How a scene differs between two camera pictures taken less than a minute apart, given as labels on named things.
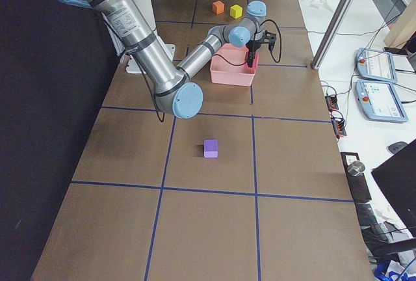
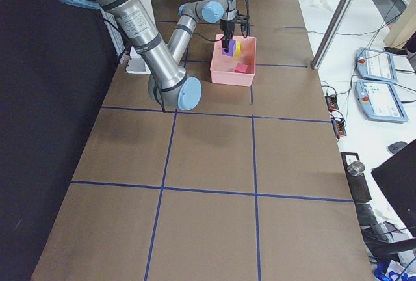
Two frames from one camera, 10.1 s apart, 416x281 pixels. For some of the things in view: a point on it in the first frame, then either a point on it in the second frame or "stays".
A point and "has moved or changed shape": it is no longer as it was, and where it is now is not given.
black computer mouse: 394,147 stays
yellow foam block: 236,11 has moved or changed shape
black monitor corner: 397,179 stays
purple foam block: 210,148 -> 231,47
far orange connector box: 331,102 stays
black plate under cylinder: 358,184 stays
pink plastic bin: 227,66 stays
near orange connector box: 338,127 stays
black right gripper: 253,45 -> 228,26
